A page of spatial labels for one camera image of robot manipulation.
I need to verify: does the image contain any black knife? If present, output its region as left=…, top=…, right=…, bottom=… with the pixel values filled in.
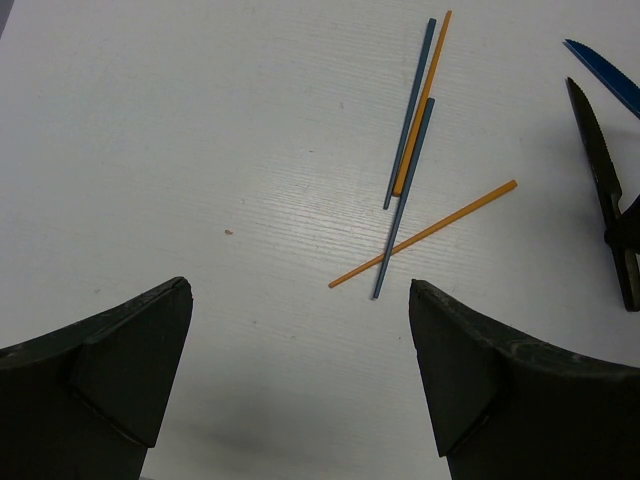
left=566, top=77, right=639, bottom=312

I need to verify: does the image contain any orange chopstick upright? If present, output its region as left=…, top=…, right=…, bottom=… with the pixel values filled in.
left=392, top=10, right=452, bottom=197

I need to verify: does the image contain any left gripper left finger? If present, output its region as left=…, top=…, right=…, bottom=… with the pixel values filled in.
left=1, top=277, right=192, bottom=479

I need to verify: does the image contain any blue knife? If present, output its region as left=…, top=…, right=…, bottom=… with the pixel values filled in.
left=564, top=39, right=640, bottom=118

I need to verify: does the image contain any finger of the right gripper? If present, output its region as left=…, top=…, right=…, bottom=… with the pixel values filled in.
left=604, top=193, right=639, bottom=250

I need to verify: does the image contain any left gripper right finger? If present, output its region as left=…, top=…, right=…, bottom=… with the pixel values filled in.
left=409, top=280, right=639, bottom=479

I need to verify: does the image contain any dark blue chopstick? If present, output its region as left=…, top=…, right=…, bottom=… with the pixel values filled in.
left=372, top=97, right=436, bottom=299

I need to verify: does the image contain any orange chopstick diagonal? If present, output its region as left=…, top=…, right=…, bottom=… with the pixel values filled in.
left=328, top=180, right=518, bottom=289

